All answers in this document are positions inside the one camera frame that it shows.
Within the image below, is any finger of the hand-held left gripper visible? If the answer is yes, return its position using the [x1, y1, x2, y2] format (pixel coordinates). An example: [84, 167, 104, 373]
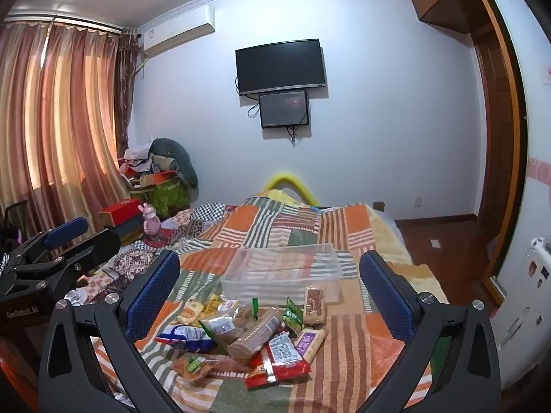
[9, 229, 122, 295]
[17, 217, 90, 265]

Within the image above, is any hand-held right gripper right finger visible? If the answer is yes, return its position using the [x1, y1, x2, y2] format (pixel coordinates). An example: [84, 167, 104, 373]
[359, 250, 502, 413]

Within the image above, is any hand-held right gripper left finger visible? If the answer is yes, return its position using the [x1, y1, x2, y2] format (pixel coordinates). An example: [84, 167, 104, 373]
[39, 248, 186, 413]

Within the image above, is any yellow mixed snack bag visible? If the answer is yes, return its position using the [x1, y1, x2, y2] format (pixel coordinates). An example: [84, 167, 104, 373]
[177, 295, 240, 328]

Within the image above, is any small green snack packet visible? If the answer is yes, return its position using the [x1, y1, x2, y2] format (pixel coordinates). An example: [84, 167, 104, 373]
[281, 295, 305, 337]

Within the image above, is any beige cracker packet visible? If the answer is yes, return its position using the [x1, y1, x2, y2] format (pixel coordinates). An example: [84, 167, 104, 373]
[226, 309, 283, 361]

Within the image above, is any clear plastic container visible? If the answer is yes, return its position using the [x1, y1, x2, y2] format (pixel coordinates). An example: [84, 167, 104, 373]
[220, 243, 344, 304]

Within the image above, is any red flat box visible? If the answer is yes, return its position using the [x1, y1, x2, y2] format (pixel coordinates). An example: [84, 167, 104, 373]
[98, 199, 145, 225]

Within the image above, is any blue white snack packet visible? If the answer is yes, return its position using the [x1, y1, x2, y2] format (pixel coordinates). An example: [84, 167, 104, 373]
[155, 323, 215, 354]

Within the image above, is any black chair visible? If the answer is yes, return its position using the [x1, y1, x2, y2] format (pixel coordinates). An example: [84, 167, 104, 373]
[0, 203, 32, 244]

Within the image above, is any pink plush toy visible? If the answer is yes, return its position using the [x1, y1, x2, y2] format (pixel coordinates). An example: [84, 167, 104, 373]
[138, 202, 163, 236]

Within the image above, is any clear nut bar packet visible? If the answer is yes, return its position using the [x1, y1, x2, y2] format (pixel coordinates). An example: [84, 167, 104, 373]
[302, 284, 328, 327]

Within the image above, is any clear brown cookie packet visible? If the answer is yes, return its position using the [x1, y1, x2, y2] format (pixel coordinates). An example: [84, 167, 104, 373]
[198, 303, 268, 352]

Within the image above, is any orange snack packet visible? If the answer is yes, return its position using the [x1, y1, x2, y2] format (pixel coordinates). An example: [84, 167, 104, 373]
[171, 352, 236, 384]

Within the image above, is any checked patchwork quilt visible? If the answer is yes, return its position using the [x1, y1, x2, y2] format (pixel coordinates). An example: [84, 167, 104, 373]
[84, 203, 238, 306]

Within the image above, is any purple white snack packet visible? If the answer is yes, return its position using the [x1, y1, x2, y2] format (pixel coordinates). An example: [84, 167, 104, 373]
[293, 327, 328, 364]

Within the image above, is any orange cardboard box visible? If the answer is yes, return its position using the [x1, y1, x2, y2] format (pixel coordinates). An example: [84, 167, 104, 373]
[141, 171, 178, 187]

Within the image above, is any pile of household clutter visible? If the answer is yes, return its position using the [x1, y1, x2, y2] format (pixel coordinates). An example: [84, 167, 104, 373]
[119, 146, 179, 183]

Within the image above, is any pink striped curtain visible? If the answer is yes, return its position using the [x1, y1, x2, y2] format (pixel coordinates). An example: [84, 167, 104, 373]
[0, 19, 130, 226]

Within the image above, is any red white-label snack packet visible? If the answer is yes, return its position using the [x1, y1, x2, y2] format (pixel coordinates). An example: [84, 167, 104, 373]
[245, 331, 312, 390]

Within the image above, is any orange green striped blanket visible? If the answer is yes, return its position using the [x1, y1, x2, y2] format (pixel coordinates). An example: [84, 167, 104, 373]
[64, 195, 449, 413]

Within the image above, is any dark patterned side curtain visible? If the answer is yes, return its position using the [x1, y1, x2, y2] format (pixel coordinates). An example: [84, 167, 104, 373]
[117, 28, 141, 153]

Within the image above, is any white appliance with stickers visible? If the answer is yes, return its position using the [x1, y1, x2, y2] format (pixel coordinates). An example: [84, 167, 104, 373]
[531, 235, 551, 268]

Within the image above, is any brown wooden door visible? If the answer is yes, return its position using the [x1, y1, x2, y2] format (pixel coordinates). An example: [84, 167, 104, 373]
[467, 0, 529, 308]

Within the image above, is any white cabinet with stickers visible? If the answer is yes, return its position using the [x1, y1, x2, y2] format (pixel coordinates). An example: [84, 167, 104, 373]
[482, 0, 551, 394]

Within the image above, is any white air conditioner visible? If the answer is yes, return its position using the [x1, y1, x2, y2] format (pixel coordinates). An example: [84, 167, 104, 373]
[138, 5, 216, 57]

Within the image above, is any small black wall monitor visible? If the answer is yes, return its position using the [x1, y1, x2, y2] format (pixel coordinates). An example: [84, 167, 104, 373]
[259, 90, 311, 129]

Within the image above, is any large black wall television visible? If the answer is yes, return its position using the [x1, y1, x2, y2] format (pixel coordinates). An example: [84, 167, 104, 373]
[235, 39, 326, 96]

